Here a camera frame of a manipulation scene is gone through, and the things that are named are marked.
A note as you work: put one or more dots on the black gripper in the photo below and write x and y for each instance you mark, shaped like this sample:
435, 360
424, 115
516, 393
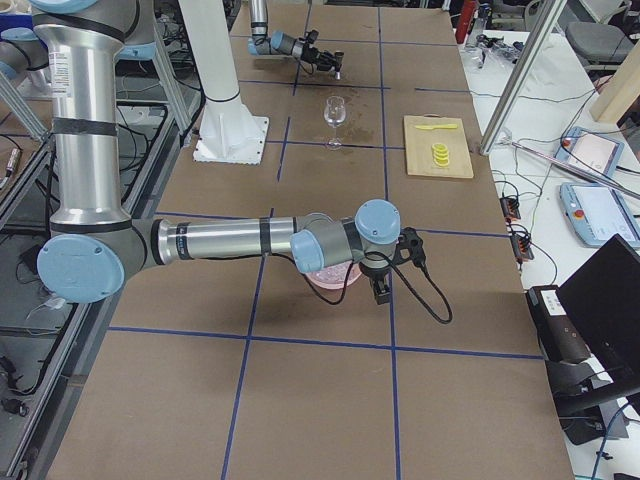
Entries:
315, 55
375, 274

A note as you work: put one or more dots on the steel jigger cup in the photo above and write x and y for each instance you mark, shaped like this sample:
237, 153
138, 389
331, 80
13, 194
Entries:
338, 60

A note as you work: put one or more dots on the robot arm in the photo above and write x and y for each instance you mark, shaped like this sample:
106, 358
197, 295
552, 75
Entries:
261, 43
95, 245

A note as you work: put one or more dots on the clear ice cubes pile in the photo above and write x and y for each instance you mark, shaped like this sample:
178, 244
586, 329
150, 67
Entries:
333, 274

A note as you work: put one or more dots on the clear wine glass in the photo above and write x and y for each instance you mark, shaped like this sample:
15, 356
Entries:
334, 115

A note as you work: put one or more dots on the pink bowl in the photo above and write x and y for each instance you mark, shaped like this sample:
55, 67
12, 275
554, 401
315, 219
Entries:
339, 244

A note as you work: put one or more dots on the yellow plastic knife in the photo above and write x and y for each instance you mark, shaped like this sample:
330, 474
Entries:
432, 127

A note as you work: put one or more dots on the bamboo cutting board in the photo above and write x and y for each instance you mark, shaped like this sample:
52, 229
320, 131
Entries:
419, 154

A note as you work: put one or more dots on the red cylinder bottle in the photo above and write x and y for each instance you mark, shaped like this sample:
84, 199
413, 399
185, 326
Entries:
464, 20

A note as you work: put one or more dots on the black laptop monitor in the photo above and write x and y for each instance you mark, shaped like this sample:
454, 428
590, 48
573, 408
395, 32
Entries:
601, 299

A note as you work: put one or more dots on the teach pendant near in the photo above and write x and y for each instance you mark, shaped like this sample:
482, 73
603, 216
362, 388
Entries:
597, 213

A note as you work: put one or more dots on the teach pendant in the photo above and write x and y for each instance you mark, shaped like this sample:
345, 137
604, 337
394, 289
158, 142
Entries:
589, 150
597, 213

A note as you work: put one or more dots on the metal rod green clamp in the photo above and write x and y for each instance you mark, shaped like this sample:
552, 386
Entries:
572, 169

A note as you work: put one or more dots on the teach pendant far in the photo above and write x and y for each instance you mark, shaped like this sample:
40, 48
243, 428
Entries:
589, 150

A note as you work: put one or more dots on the grey office chair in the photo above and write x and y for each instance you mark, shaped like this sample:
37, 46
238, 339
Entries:
600, 35

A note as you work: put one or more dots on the blue storage bin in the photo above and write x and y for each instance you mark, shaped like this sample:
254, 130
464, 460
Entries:
15, 14

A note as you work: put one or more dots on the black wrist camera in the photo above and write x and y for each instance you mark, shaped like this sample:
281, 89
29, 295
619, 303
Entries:
311, 37
409, 248

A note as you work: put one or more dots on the aluminium frame post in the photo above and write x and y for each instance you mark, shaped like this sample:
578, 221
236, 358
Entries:
547, 18

